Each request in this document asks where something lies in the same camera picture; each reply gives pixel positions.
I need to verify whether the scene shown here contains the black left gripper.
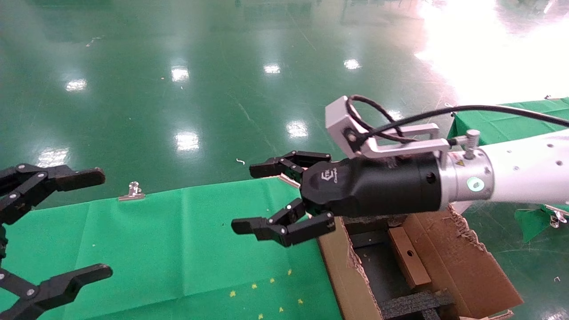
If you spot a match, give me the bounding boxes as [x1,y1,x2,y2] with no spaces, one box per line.
[0,164,113,320]

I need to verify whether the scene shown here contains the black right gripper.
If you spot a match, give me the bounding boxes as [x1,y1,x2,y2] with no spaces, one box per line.
[231,150,445,248]

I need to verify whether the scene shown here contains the small brown cardboard box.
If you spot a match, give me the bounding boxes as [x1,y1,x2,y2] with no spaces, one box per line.
[388,227,433,288]

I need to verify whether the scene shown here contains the large open cardboard carton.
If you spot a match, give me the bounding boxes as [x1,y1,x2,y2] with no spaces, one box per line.
[318,207,524,320]

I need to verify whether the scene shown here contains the black foam insert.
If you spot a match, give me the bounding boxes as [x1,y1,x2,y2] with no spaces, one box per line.
[345,214,409,236]
[378,289,456,320]

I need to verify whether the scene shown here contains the large green tablecloth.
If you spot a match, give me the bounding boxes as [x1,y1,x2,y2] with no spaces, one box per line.
[0,178,343,320]

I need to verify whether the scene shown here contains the green tablecloth with hanging corner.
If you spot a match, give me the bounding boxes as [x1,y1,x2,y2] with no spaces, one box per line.
[447,98,569,243]

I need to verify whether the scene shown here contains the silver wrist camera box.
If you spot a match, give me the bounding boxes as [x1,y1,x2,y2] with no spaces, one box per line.
[325,96,369,158]

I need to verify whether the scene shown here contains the silver camera mount bracket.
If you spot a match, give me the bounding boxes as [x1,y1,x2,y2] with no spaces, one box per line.
[356,124,481,163]

